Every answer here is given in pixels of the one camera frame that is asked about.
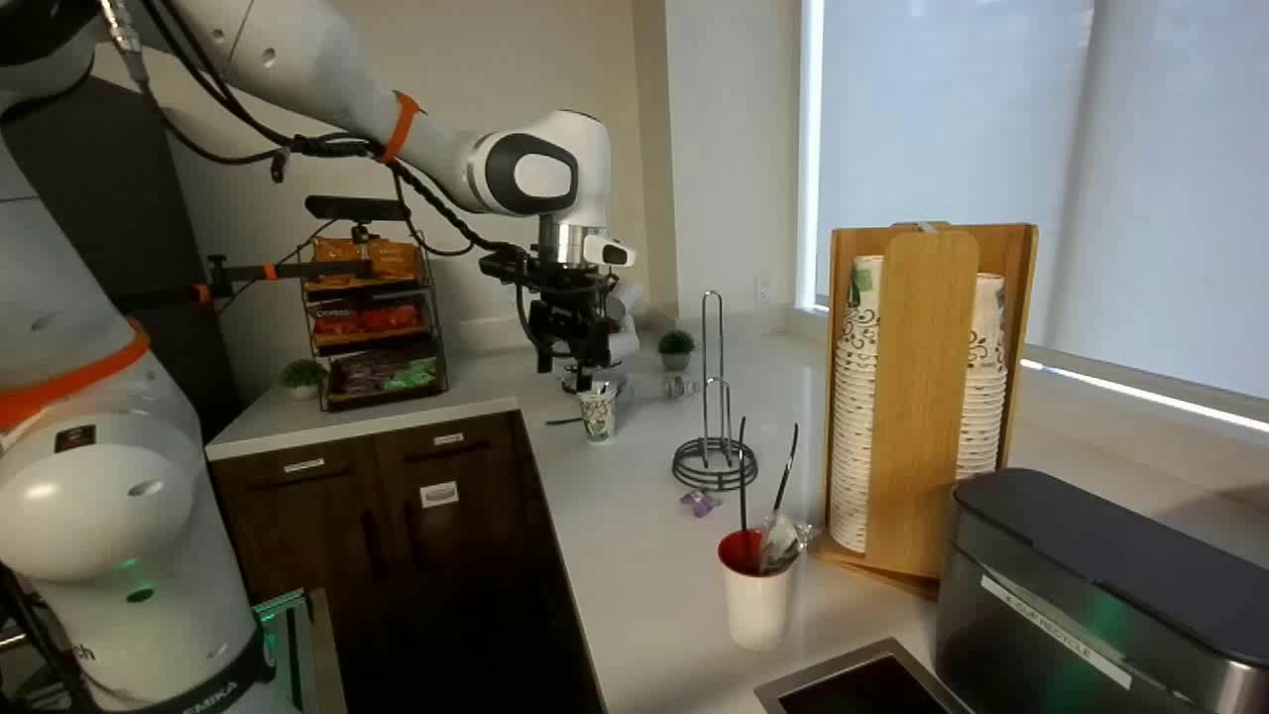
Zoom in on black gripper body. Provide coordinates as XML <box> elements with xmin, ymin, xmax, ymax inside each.
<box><xmin>525</xmin><ymin>254</ymin><xmax>628</xmax><ymax>332</ymax></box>

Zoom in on metal tongs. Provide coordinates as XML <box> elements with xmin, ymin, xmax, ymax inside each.
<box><xmin>759</xmin><ymin>419</ymin><xmax>815</xmax><ymax>575</ymax></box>

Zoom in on patterned paper cup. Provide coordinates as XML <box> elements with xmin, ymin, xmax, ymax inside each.
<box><xmin>577</xmin><ymin>379</ymin><xmax>624</xmax><ymax>449</ymax></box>

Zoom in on white cup with red inside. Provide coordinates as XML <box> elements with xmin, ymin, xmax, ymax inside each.
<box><xmin>714</xmin><ymin>527</ymin><xmax>802</xmax><ymax>655</ymax></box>

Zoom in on small potted plant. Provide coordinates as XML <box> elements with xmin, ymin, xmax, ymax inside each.
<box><xmin>655</xmin><ymin>324</ymin><xmax>702</xmax><ymax>399</ymax></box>
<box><xmin>278</xmin><ymin>351</ymin><xmax>334</xmax><ymax>410</ymax></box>

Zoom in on snack rack with packets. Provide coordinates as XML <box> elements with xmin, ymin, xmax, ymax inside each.
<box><xmin>297</xmin><ymin>234</ymin><xmax>451</xmax><ymax>415</ymax></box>

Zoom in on thin black stick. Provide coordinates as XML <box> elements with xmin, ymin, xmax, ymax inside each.
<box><xmin>730</xmin><ymin>414</ymin><xmax>755</xmax><ymax>540</ymax></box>

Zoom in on stack of patterned paper cups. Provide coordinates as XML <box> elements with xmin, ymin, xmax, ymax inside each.
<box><xmin>955</xmin><ymin>271</ymin><xmax>1017</xmax><ymax>489</ymax></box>
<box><xmin>828</xmin><ymin>254</ymin><xmax>890</xmax><ymax>558</ymax></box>

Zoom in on dark wooden cabinet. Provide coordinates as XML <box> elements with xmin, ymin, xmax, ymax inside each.
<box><xmin>207</xmin><ymin>410</ymin><xmax>609</xmax><ymax>714</ymax></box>

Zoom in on white roller window blind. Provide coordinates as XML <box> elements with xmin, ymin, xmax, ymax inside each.
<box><xmin>799</xmin><ymin>0</ymin><xmax>1269</xmax><ymax>403</ymax></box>

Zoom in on steel sink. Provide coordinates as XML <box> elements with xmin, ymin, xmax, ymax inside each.
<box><xmin>750</xmin><ymin>636</ymin><xmax>977</xmax><ymax>714</ymax></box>

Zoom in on black and steel bin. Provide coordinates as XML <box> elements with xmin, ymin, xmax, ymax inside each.
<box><xmin>934</xmin><ymin>462</ymin><xmax>1269</xmax><ymax>714</ymax></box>

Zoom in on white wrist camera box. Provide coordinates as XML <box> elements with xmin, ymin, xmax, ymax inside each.
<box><xmin>561</xmin><ymin>219</ymin><xmax>639</xmax><ymax>272</ymax></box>

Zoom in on black wire paper towel holder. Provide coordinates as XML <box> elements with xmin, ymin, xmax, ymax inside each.
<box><xmin>667</xmin><ymin>285</ymin><xmax>767</xmax><ymax>498</ymax></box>

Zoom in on black bar camera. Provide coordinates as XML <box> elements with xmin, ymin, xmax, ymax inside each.
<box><xmin>302</xmin><ymin>190</ymin><xmax>416</xmax><ymax>224</ymax></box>

